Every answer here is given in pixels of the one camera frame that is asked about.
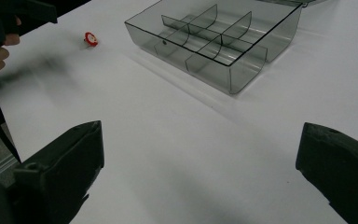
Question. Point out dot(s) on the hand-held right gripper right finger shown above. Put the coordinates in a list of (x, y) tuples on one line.
[(341, 165)]

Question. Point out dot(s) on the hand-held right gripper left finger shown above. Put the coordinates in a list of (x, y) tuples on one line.
[(65, 168)]

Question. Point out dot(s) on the clear grey compartment box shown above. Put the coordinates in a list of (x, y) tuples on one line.
[(213, 43)]

